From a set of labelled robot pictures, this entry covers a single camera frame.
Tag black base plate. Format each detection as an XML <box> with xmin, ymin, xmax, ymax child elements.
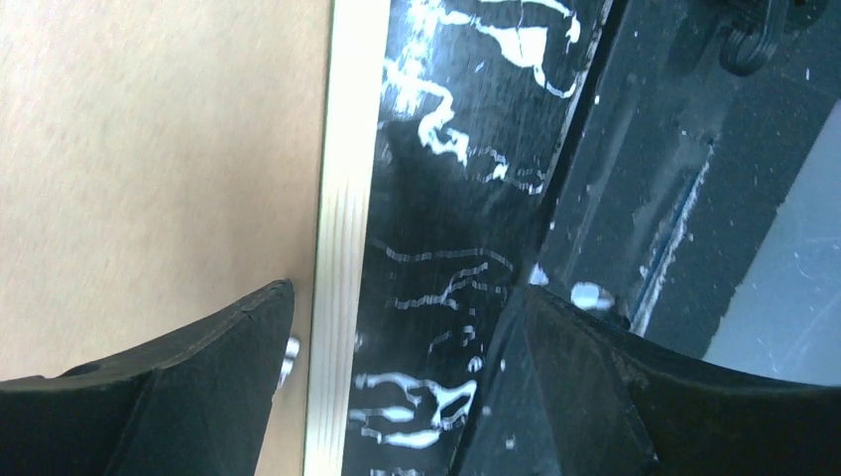
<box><xmin>453</xmin><ymin>1</ymin><xmax>840</xmax><ymax>475</ymax></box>

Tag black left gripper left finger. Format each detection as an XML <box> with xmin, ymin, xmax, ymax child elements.
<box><xmin>1</xmin><ymin>280</ymin><xmax>295</xmax><ymax>475</ymax></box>

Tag green picture frame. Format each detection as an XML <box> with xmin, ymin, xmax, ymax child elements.
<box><xmin>1</xmin><ymin>1</ymin><xmax>390</xmax><ymax>475</ymax></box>

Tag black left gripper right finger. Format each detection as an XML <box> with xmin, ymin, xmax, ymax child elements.
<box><xmin>522</xmin><ymin>286</ymin><xmax>840</xmax><ymax>475</ymax></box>

